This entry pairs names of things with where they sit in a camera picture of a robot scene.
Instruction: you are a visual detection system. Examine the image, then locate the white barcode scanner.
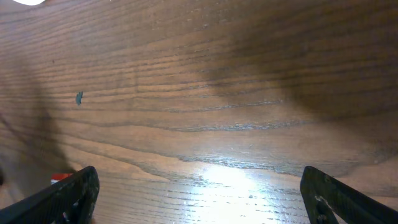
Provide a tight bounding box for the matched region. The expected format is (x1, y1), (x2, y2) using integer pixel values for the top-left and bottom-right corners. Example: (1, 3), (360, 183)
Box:
(13, 0), (45, 6)

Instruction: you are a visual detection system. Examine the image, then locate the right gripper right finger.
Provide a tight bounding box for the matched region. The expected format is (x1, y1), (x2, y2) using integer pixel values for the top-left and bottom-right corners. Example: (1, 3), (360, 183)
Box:
(300, 166), (397, 223)

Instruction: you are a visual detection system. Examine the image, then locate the red packet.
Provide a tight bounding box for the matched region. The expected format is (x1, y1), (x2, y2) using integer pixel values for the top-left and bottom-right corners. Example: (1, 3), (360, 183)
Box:
(50, 173), (73, 184)

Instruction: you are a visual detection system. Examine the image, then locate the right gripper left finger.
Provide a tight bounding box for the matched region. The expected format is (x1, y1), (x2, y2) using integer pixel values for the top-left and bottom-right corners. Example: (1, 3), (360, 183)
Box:
(1, 166), (100, 224)

